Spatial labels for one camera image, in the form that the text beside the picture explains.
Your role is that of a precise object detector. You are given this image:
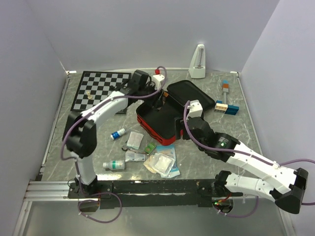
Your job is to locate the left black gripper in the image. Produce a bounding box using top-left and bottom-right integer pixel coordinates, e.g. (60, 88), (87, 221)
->
(138, 82), (164, 109)

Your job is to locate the red black medicine case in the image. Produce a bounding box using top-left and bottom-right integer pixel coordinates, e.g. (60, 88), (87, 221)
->
(136, 80), (215, 146)

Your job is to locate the small green box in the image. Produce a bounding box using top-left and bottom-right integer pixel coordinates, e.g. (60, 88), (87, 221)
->
(144, 143), (156, 155)

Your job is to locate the blue white small bottle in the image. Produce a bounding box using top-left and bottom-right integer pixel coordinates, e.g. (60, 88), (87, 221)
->
(110, 128), (126, 140)

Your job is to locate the clear green-label bottle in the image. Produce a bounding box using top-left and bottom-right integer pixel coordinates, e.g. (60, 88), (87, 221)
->
(102, 160), (126, 171)

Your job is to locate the white gauze packet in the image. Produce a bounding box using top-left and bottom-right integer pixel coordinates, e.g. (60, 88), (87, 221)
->
(151, 153), (175, 176)

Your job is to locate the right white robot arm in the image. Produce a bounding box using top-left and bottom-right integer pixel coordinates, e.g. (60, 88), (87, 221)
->
(175, 117), (308, 214)

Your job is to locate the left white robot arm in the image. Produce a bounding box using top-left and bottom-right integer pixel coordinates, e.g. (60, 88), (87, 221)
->
(60, 70), (167, 198)

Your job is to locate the blue toy block stack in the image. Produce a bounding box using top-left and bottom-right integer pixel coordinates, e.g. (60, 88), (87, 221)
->
(214, 100), (239, 116)

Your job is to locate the blue white bandage packet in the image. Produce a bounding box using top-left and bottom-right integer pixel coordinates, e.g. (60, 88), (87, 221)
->
(156, 145), (181, 178)

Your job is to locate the clear bag with pads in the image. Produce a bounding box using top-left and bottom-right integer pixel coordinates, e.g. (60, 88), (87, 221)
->
(126, 131), (144, 150)

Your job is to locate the grey orange blue toy stick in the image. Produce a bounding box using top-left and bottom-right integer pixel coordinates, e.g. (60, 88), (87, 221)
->
(221, 80), (229, 104)

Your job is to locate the white metronome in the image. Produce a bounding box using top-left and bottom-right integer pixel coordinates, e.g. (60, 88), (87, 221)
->
(189, 44), (206, 79)

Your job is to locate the beige bandage patch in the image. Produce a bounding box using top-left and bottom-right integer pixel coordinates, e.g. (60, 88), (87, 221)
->
(143, 157), (157, 174)

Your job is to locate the white blue wipe sachet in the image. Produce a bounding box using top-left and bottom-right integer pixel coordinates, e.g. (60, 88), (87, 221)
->
(125, 150), (147, 162)

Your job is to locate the black white chessboard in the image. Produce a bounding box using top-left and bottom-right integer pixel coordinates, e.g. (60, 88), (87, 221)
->
(70, 71), (131, 112)

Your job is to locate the black base bar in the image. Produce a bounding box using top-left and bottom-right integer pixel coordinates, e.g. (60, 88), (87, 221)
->
(68, 179), (243, 209)

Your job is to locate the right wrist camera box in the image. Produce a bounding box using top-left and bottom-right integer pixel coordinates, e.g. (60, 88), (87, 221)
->
(188, 100), (203, 118)

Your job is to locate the aluminium frame rail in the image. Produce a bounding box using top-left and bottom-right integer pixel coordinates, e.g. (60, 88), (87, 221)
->
(23, 178), (82, 202)

